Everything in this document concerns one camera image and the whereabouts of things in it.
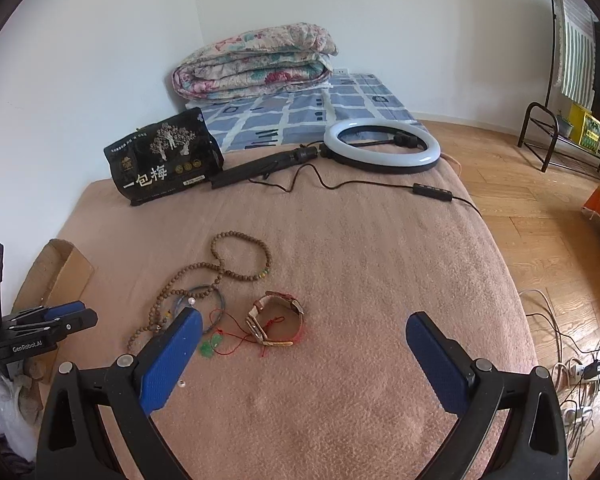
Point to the black charger plug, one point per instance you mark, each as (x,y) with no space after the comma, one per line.
(592,370)

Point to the black metal clothes rack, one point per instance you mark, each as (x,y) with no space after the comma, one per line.
(551,35)

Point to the striped hanging towel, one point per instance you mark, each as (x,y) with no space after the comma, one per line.
(577,60)

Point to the white power strip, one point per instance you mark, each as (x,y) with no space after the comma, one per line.
(572,372)

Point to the folded floral quilt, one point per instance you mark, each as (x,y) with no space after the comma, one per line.
(255,65)

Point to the white wall outlet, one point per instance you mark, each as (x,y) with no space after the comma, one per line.
(341,71)

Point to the blue plaid bed sheet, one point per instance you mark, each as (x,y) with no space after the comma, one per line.
(280,120)

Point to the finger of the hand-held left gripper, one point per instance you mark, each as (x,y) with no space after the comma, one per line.
(65,308)
(75,321)

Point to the black snack bag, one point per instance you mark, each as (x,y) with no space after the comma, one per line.
(165,160)

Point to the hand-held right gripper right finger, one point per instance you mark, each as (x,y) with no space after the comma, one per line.
(435,360)

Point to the yellow box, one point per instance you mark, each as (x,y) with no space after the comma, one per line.
(587,127)

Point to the cardboard box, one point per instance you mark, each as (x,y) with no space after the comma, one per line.
(55,270)

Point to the person's left hand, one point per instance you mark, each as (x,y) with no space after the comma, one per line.
(0,410)

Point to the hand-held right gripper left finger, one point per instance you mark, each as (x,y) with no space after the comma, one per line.
(172,355)

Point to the black folded tripod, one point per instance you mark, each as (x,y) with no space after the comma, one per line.
(260,167)

